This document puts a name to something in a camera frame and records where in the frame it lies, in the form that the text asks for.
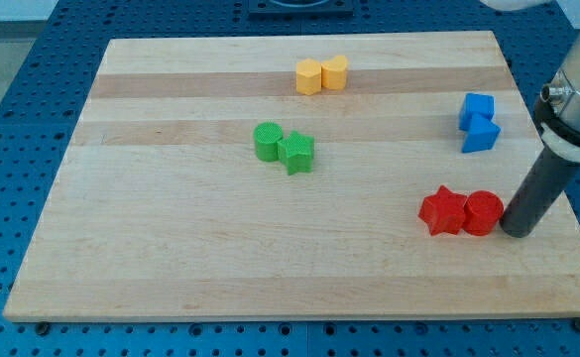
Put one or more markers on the blue cube block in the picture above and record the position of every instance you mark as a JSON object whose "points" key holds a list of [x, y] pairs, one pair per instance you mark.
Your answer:
{"points": [[474, 103]]}

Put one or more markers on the green star block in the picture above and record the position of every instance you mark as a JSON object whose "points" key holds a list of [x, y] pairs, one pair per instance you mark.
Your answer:
{"points": [[296, 152]]}

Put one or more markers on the wooden board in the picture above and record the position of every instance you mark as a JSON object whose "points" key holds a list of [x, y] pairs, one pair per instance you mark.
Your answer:
{"points": [[161, 211]]}

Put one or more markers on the green cylinder block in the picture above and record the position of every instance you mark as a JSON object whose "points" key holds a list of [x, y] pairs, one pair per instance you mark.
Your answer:
{"points": [[266, 137]]}

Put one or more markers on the yellow hexagon block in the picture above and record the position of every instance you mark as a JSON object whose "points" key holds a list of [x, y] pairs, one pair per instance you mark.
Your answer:
{"points": [[308, 76]]}

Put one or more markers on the yellow heart block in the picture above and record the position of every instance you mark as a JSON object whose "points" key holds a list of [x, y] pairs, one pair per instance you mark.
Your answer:
{"points": [[334, 73]]}

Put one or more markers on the red star block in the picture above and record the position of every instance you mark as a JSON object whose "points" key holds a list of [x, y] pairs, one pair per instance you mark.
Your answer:
{"points": [[444, 211]]}

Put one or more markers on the red cylinder block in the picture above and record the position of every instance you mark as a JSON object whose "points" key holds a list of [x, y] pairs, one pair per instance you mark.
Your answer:
{"points": [[483, 210]]}

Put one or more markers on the blue triangular block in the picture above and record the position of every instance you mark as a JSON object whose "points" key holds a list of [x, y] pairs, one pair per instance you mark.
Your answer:
{"points": [[481, 133]]}

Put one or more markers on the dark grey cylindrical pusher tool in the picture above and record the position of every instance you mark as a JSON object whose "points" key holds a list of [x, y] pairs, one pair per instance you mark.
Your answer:
{"points": [[546, 180]]}

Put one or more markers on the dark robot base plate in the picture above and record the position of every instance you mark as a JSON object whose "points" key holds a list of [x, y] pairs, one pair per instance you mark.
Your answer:
{"points": [[299, 7]]}

